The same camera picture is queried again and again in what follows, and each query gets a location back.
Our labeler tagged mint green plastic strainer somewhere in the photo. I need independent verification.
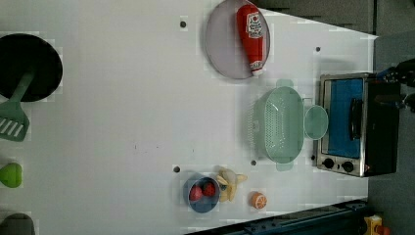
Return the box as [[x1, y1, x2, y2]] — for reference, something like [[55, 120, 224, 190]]
[[252, 79, 304, 171]]

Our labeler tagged peeled toy banana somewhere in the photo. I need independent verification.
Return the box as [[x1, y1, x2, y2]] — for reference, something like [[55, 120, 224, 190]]
[[216, 167, 248, 203]]

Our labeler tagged red toy strawberry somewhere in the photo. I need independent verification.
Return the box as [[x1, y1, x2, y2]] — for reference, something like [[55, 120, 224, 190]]
[[203, 182, 216, 197], [189, 186, 204, 202]]

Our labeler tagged grey round plate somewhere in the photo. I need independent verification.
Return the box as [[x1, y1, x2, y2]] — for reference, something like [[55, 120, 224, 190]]
[[205, 0, 270, 79]]

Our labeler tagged toy orange half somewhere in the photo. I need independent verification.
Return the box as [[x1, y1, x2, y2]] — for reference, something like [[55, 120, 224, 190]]
[[251, 192, 267, 210]]

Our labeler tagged red ketchup bottle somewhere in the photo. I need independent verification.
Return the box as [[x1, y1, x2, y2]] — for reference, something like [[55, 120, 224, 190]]
[[236, 4, 264, 76]]

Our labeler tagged mint green cup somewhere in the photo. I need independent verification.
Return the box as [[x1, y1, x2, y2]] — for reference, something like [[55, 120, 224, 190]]
[[302, 98, 329, 140]]

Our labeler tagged black toaster oven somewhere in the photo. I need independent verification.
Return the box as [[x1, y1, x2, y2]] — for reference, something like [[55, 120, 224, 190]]
[[316, 72, 400, 177]]

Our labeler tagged green slotted spatula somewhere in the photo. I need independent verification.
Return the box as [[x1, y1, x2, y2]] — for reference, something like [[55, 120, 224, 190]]
[[0, 72, 34, 142]]

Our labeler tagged yellow toy figure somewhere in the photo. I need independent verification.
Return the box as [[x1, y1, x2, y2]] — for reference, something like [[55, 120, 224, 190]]
[[364, 214, 391, 235]]

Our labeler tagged green toy pear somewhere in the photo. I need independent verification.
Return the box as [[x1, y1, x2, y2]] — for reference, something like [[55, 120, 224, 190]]
[[0, 163, 23, 188]]

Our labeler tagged grey round object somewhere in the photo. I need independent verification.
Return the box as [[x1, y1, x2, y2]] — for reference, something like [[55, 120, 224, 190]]
[[0, 213, 35, 235]]

